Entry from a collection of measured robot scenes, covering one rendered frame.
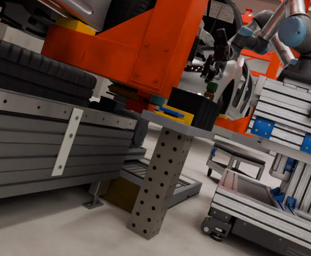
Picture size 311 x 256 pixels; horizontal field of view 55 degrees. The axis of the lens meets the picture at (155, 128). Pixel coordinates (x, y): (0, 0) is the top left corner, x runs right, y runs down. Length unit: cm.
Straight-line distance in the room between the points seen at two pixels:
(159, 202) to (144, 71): 53
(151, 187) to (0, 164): 54
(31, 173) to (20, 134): 14
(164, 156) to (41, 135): 46
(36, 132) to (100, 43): 66
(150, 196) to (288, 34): 91
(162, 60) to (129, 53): 16
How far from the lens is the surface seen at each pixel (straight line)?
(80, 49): 146
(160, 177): 111
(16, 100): 78
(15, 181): 88
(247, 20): 831
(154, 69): 123
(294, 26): 146
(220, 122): 541
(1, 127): 78
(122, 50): 133
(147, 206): 115
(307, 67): 152
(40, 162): 91
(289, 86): 150
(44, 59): 100
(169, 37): 125
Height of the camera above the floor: 47
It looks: 4 degrees down
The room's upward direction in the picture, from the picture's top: 20 degrees clockwise
